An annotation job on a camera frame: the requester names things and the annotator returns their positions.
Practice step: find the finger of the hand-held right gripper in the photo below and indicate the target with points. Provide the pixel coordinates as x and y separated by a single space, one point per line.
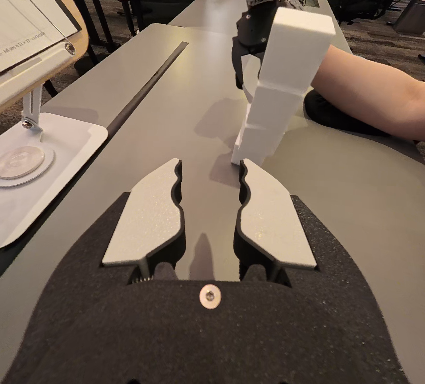
252 75

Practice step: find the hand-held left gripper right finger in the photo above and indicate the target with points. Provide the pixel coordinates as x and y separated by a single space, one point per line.
275 228

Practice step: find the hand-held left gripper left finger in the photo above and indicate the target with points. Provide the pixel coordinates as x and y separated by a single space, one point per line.
146 224

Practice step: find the white foam cube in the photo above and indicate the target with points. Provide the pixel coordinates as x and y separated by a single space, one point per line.
262 141
275 108
295 51
239 154

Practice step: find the person's right forearm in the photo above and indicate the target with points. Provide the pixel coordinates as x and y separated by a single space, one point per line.
372 91

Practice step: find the black wrist rest pad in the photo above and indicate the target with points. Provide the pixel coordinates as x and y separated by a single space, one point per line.
325 115

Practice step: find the wooden board document stand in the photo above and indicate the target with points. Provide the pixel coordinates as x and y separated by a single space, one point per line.
66 164

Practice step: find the black desk legs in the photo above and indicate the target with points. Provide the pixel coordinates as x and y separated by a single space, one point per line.
89 8

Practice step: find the printed instruction sheet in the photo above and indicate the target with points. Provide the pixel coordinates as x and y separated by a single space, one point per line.
26 18

